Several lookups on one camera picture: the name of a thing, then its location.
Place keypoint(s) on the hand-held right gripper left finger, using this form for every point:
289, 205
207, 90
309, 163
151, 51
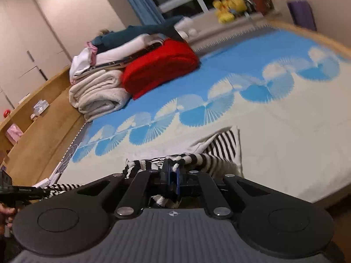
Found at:
166, 178

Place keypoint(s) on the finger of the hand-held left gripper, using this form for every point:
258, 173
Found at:
30, 191

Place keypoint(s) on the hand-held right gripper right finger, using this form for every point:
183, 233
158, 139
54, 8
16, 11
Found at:
176, 182

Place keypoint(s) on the striped and white hooded top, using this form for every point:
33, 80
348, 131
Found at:
219, 142

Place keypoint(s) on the white and pink folded clothes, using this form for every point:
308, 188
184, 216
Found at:
123, 60

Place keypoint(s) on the person's left hand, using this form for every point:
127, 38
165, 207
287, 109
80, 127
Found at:
6, 212

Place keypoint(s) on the wooden bed headboard shelf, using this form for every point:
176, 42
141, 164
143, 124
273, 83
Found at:
41, 142

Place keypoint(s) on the pink tissue box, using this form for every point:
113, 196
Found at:
14, 133

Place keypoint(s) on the red round object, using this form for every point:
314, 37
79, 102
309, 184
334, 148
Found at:
6, 113

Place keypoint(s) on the clear tissue pack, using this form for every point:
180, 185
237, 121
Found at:
41, 106

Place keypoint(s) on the cream folded blanket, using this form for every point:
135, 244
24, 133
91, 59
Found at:
98, 93

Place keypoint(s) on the red folded blanket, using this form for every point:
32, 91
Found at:
161, 65

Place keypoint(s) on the white folded sheet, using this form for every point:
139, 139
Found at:
129, 48

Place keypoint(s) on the white pink-trimmed cloth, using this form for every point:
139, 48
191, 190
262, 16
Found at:
81, 63

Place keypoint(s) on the teal plush shark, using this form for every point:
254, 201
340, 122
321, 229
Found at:
131, 33

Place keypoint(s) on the white rounded object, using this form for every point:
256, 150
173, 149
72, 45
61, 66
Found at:
186, 27

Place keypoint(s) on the beige wardrobe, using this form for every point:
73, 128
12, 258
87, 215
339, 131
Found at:
24, 33

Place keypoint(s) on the yellow plush toy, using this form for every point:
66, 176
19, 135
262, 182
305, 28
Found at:
237, 3
223, 12

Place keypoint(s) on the blue curtain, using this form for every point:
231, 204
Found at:
139, 2

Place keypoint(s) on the purple board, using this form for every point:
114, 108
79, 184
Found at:
301, 15

